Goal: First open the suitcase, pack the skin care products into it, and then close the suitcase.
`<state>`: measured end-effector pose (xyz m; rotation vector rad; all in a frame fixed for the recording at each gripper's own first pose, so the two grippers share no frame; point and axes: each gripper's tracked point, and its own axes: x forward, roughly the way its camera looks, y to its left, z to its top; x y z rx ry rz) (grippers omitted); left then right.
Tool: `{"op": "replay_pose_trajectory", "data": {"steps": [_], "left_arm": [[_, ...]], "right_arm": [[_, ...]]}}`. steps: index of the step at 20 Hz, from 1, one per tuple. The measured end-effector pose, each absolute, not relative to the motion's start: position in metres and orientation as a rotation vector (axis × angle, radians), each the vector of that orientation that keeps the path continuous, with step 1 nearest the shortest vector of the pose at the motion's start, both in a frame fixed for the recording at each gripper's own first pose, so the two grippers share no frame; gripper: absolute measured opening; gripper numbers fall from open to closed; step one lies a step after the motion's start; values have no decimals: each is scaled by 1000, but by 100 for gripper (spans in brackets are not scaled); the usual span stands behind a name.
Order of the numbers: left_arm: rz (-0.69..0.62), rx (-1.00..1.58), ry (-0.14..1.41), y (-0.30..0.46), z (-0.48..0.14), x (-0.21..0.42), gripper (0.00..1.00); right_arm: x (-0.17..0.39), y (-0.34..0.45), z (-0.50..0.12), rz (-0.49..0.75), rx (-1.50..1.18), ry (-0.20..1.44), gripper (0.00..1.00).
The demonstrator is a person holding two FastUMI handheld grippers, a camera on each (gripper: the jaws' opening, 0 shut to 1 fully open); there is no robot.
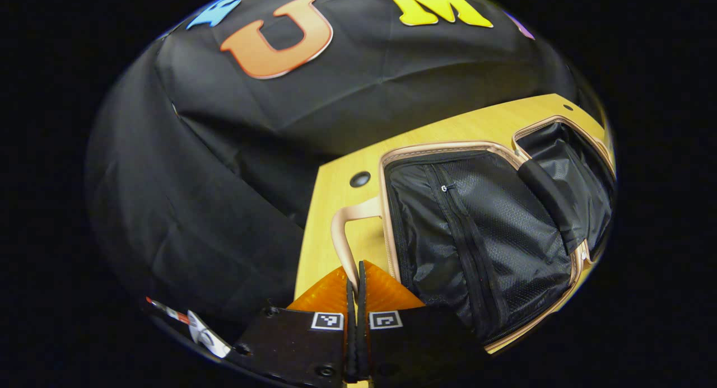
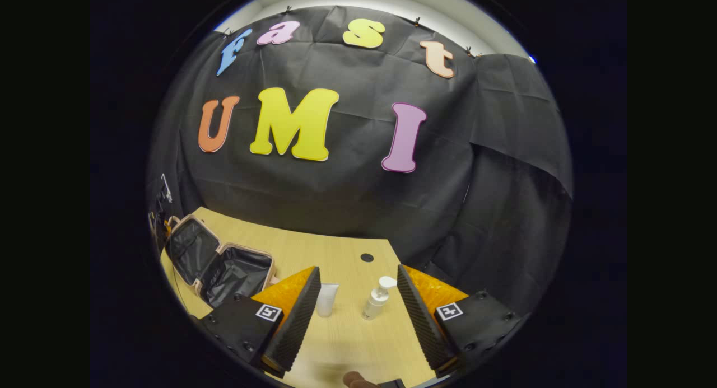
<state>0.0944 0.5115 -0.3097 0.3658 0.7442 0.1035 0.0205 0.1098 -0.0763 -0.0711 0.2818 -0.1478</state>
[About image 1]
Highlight pink suitcase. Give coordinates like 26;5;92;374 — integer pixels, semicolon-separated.
330;115;617;355

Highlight black backdrop cloth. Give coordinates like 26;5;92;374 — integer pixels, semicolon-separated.
84;0;608;344

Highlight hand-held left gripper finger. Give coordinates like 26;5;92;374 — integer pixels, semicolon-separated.
357;260;489;386
234;266;357;386

